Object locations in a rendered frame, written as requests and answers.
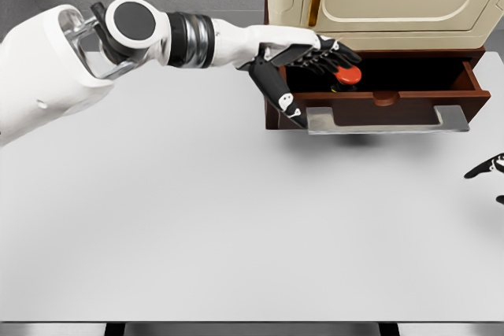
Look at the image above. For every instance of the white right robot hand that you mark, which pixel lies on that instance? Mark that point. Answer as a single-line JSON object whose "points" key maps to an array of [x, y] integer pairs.
{"points": [[488, 167]]}

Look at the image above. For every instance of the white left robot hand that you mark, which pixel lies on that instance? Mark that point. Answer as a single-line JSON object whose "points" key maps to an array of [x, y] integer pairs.
{"points": [[283, 46]]}

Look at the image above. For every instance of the red button switch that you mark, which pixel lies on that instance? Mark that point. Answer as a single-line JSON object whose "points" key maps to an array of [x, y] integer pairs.
{"points": [[348, 75]]}

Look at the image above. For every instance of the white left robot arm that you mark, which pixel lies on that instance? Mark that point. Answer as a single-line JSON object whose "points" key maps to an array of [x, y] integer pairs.
{"points": [[59, 76]]}

